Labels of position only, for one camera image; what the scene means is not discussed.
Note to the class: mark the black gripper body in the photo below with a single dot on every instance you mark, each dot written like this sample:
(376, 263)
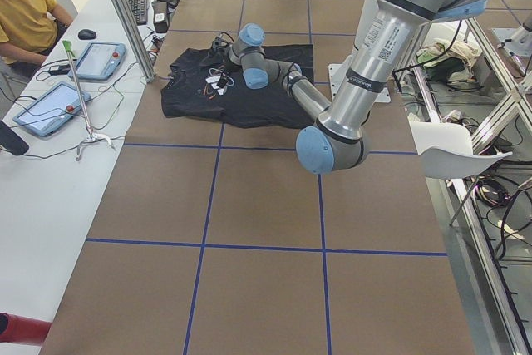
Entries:
(219, 51)

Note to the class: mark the black printed t-shirt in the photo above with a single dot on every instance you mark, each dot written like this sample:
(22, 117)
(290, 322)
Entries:
(189, 94)

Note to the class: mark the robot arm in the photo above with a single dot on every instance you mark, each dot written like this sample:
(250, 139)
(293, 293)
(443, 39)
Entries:
(336, 141)

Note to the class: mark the pile of clothes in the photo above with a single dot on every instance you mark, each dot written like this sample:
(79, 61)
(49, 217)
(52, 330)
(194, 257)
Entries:
(448, 64)

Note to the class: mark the black keyboard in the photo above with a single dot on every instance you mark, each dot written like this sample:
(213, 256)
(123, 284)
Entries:
(139, 11)

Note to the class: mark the far teach pendant tablet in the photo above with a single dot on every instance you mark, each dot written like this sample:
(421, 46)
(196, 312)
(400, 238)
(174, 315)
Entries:
(99, 60)

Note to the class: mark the teach pendant tablet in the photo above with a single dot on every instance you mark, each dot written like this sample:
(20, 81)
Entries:
(49, 112)
(99, 60)

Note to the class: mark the black computer mouse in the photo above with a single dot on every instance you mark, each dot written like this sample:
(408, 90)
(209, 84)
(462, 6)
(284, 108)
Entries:
(86, 34)

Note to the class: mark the metal reacher grabber tool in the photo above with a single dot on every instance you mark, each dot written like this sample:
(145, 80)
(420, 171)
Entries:
(92, 136)

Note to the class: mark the near teach pendant tablet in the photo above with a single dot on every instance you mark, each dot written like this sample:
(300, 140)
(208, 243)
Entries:
(49, 112)

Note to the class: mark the person in yellow shirt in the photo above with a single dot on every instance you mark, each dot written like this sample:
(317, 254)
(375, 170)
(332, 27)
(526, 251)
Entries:
(29, 31)

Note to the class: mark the white chair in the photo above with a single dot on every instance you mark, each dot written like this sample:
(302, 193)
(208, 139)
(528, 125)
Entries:
(446, 151)

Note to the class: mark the red cylinder object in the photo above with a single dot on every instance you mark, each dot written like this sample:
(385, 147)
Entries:
(22, 330)

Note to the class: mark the aluminium frame post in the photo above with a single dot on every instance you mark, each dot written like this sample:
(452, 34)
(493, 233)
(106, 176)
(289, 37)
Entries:
(137, 45)

